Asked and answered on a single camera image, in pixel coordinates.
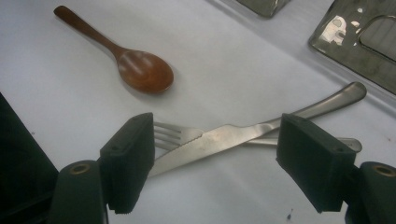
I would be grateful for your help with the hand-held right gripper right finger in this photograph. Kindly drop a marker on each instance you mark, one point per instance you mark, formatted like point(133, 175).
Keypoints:
point(317, 161)

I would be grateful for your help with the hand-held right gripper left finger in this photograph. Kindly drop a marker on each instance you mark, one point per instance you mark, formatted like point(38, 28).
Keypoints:
point(127, 161)

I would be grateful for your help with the steel fork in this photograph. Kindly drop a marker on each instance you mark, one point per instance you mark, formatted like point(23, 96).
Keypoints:
point(174, 135)

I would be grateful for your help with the brown wooden spoon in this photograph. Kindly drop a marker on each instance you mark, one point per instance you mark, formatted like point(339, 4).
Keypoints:
point(146, 73)

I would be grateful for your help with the steel table knife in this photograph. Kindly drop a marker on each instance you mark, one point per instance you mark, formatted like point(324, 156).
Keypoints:
point(218, 140)

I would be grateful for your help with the smoky clear plastic bin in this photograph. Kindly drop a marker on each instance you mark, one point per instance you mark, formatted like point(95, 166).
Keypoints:
point(348, 53)
point(264, 6)

